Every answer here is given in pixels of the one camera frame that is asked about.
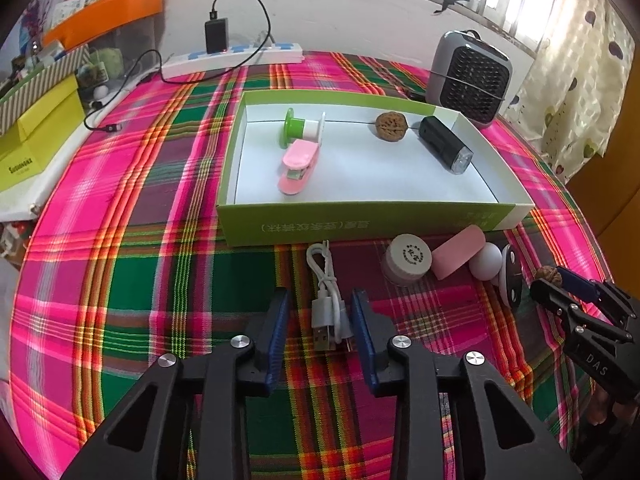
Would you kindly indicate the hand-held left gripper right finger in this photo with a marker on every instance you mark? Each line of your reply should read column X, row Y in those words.
column 362, row 340

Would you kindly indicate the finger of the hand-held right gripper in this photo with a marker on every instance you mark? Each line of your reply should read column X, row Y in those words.
column 550, row 297
column 580, row 282

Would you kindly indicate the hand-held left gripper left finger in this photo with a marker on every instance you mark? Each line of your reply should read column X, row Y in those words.
column 277, row 340

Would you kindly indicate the brown walnut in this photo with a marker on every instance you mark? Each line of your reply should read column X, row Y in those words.
column 391, row 127
column 547, row 275

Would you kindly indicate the black oval disc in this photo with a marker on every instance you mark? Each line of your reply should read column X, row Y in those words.
column 511, row 275

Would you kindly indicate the white mushroom-shaped knob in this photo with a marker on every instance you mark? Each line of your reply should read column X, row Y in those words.
column 487, row 262

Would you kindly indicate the white round cap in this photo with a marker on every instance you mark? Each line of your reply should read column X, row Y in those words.
column 407, row 255

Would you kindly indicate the large pink clip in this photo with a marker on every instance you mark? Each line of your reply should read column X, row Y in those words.
column 457, row 252

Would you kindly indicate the green and white cardboard box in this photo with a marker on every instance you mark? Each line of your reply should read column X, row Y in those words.
column 360, row 180

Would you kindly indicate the small pink stapler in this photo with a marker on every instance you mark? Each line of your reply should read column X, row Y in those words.
column 300, row 157

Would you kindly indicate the black flashlight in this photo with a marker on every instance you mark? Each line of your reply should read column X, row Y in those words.
column 440, row 142

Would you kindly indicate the green and white spool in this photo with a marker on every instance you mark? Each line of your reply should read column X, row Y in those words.
column 300, row 127

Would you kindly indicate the person's right hand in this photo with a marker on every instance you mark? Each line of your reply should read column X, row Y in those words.
column 611, row 407

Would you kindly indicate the wooden cabinet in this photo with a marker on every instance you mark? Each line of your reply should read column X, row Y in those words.
column 607, row 200

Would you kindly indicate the pink and green plaid tablecloth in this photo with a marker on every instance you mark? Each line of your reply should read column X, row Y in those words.
column 150, row 260

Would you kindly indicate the dotted cream curtain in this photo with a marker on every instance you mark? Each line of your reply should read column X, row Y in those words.
column 575, row 70

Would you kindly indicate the grey fan heater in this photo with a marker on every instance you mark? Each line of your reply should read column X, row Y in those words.
column 472, row 77

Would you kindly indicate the white and blue power strip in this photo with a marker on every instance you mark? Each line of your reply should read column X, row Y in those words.
column 200, row 65

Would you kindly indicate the small white ball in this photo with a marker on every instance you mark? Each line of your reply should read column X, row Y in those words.
column 102, row 92

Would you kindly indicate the yellow cardboard box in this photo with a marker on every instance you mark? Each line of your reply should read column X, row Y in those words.
column 40, row 145

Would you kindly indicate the black window hook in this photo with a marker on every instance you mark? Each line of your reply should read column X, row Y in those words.
column 455, row 0

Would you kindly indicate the black charger adapter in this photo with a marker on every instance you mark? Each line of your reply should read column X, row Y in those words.
column 216, row 35

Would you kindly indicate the striped cardboard box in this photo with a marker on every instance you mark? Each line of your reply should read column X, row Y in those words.
column 45, row 77

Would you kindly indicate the clear bin with orange lid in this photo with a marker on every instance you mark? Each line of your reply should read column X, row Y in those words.
column 110, row 10

